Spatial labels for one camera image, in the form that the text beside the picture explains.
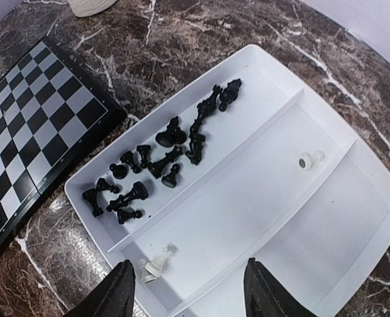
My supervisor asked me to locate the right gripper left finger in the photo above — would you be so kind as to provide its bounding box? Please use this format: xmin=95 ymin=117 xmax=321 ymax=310
xmin=63 ymin=260 xmax=135 ymax=317

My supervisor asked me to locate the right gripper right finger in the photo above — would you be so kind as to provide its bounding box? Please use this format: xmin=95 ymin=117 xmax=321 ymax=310
xmin=244 ymin=258 xmax=310 ymax=316

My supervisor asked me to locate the white divided plastic tray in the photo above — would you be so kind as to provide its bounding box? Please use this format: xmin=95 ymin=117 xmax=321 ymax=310
xmin=65 ymin=44 xmax=390 ymax=316

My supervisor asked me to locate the black and grey chessboard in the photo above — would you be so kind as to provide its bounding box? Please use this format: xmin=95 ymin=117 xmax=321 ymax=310
xmin=0 ymin=37 xmax=127 ymax=257

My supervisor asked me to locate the black chess pieces pile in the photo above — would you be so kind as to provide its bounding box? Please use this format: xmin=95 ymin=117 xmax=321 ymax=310
xmin=81 ymin=77 xmax=244 ymax=226

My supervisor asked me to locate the white ribbed cup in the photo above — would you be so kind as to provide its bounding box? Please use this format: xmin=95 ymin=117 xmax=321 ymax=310
xmin=67 ymin=0 xmax=117 ymax=18

